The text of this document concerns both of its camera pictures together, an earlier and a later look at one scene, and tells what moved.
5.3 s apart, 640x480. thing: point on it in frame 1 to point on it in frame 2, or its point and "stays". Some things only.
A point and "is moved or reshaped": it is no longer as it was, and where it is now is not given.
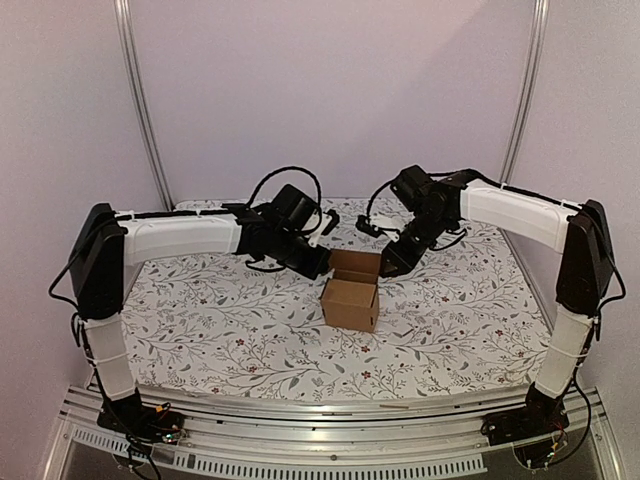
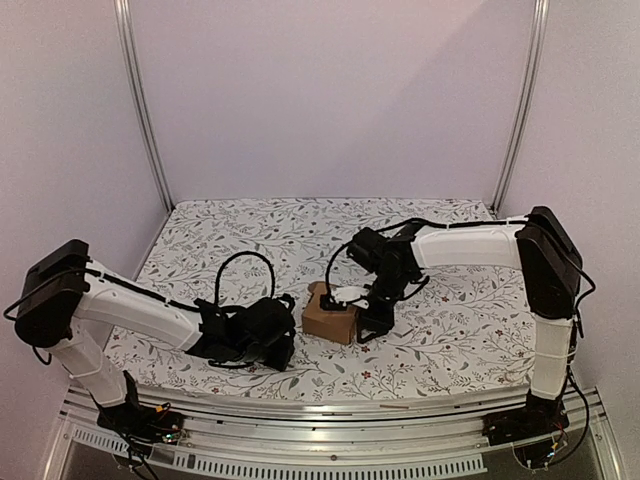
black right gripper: x=406 y=245 to x=367 y=316
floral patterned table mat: x=466 y=318 stays
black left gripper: x=318 y=266 to x=280 y=362
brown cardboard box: x=350 y=295 is moved or reshaped
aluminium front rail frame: x=400 y=437 stays
